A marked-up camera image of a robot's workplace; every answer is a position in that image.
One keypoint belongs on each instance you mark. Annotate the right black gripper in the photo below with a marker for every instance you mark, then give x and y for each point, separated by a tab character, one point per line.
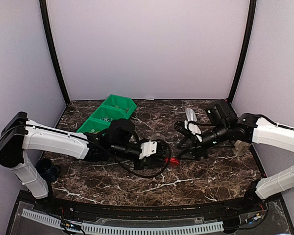
198	150

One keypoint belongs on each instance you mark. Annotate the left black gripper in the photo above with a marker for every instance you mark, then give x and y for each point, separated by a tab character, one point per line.
149	159

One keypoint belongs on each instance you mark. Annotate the red jar lid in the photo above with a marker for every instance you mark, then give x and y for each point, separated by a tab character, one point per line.
173	162

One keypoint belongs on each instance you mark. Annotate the clear glass jar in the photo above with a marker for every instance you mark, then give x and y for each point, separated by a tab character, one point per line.
158	137

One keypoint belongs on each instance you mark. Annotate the metal scoop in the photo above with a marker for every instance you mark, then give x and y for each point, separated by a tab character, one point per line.
190	115

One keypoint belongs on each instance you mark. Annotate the green bin end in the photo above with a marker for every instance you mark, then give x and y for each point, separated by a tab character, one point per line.
124	104

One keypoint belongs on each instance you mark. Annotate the green bin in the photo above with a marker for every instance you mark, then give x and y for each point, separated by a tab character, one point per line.
93	125
109	113

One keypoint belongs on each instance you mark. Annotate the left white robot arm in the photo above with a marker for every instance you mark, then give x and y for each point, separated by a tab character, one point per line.
22	134

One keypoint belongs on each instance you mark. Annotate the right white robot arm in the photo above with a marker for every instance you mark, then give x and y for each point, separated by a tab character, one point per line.
249	128

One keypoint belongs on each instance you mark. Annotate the beige ceramic mug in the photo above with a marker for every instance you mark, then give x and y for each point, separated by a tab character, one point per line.
240	148

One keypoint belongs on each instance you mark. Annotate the dark blue mug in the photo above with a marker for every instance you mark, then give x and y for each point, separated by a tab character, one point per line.
48	170

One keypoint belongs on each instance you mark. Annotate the small green circuit board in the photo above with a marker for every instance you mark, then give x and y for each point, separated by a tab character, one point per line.
69	225

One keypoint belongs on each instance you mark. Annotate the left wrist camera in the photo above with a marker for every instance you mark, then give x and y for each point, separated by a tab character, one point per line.
119	131

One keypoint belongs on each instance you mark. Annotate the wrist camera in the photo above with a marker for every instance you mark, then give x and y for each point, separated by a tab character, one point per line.
119	131
221	112

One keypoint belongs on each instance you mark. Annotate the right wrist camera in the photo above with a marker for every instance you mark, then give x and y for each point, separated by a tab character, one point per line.
221	112

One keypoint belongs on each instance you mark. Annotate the white slotted cable duct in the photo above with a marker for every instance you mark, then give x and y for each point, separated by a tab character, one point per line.
94	229

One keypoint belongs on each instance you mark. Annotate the black front rail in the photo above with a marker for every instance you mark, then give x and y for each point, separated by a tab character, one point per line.
80	210

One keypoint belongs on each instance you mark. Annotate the right black frame post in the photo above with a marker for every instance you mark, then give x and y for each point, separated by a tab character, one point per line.
244	49

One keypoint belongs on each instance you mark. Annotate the black frame post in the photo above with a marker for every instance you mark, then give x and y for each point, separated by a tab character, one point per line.
244	49
52	51

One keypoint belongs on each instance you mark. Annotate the left black frame post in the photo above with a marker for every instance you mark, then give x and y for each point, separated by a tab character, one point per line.
52	51

